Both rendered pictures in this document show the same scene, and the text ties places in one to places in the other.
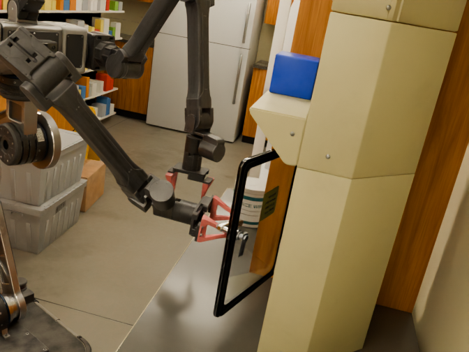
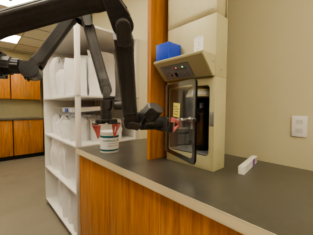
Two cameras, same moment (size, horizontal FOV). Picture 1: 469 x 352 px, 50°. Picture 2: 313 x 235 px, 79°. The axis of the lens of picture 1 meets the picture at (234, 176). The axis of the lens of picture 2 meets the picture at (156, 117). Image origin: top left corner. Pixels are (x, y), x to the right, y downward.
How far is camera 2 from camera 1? 109 cm
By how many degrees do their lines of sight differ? 53
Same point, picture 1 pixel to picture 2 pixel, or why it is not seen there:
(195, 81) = (102, 69)
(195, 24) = (94, 38)
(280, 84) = (171, 54)
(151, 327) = (179, 186)
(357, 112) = (225, 51)
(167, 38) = not seen: outside the picture
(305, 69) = (178, 48)
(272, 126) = (208, 58)
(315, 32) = (157, 41)
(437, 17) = not seen: hidden behind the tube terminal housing
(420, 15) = not seen: hidden behind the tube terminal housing
